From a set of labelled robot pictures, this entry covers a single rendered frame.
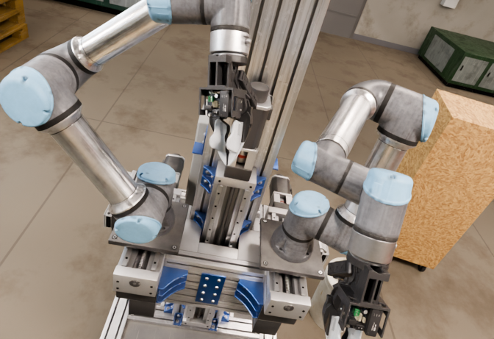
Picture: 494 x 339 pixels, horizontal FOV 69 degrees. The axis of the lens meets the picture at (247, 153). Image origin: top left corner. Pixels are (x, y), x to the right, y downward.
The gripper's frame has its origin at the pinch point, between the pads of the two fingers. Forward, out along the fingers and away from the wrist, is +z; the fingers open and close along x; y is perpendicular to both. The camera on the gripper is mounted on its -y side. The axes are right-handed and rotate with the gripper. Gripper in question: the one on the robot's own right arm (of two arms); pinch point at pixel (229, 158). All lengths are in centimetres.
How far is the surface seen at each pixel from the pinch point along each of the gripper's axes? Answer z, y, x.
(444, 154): 9, -179, 60
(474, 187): 30, -193, 80
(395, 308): 116, -187, 41
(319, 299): 98, -140, -2
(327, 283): 84, -133, 3
